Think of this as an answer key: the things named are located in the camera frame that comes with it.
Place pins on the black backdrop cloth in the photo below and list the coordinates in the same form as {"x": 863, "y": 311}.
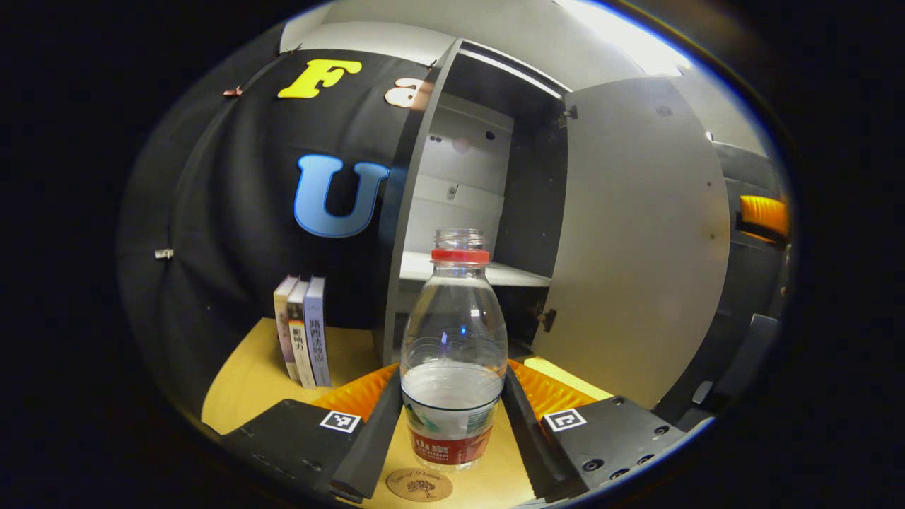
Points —
{"x": 212, "y": 212}

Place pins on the silver clip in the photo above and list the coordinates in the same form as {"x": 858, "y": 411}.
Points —
{"x": 164, "y": 253}

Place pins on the round wooden coaster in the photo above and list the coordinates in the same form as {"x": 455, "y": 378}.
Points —
{"x": 418, "y": 486}

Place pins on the grey cabinet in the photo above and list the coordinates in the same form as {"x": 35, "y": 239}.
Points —
{"x": 530, "y": 198}

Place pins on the beige cabinet door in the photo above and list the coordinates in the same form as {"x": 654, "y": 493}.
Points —
{"x": 636, "y": 247}

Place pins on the pale pink book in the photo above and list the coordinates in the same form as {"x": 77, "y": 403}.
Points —
{"x": 283, "y": 332}

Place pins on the white book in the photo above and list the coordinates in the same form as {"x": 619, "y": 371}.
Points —
{"x": 300, "y": 339}

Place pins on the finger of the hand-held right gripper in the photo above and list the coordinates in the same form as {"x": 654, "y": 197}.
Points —
{"x": 763, "y": 215}

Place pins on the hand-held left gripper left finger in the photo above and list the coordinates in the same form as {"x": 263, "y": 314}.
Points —
{"x": 371, "y": 431}

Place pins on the clear plastic bottle red label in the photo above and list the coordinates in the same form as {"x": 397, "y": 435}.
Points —
{"x": 452, "y": 332}

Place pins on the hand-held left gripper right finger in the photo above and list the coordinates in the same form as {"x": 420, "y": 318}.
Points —
{"x": 527, "y": 431}

